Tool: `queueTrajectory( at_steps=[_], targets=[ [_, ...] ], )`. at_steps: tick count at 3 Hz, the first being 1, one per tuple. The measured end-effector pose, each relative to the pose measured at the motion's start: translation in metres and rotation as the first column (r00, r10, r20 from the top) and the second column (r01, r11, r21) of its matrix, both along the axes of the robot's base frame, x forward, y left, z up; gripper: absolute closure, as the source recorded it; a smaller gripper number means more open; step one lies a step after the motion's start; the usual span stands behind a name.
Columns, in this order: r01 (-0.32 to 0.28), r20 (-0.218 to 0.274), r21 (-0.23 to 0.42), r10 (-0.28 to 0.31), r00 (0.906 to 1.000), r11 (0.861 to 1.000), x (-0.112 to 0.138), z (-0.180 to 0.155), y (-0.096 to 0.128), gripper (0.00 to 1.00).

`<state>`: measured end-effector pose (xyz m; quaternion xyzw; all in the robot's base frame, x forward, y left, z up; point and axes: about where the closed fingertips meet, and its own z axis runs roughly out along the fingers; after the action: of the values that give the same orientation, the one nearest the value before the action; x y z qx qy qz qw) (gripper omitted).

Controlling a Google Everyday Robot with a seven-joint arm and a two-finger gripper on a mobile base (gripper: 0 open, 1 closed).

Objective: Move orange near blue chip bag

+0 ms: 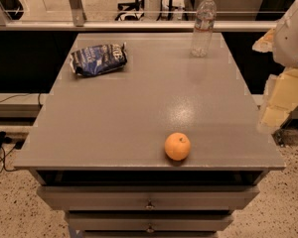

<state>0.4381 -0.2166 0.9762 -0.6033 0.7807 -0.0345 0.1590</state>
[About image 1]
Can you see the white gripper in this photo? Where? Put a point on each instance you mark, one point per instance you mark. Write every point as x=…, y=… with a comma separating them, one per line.
x=292, y=40

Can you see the orange fruit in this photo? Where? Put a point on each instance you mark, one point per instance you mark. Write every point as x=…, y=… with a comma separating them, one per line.
x=177, y=146

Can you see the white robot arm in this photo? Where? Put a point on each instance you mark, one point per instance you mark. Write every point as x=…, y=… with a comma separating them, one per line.
x=280, y=95

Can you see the blue chip bag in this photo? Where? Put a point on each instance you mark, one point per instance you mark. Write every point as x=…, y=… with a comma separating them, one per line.
x=97, y=60

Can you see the clear plastic water bottle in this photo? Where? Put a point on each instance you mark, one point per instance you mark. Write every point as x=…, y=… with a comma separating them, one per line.
x=203, y=28

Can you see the black office chair base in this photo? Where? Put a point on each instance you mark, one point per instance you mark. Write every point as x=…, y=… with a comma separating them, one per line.
x=130, y=7

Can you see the grey drawer cabinet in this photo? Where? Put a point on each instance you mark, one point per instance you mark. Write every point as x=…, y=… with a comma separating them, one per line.
x=110, y=130

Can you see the top grey drawer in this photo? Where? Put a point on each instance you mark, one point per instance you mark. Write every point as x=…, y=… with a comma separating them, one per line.
x=74, y=198

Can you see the grey drawer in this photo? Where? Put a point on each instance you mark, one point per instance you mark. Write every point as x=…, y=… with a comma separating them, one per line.
x=74, y=198
x=148, y=221

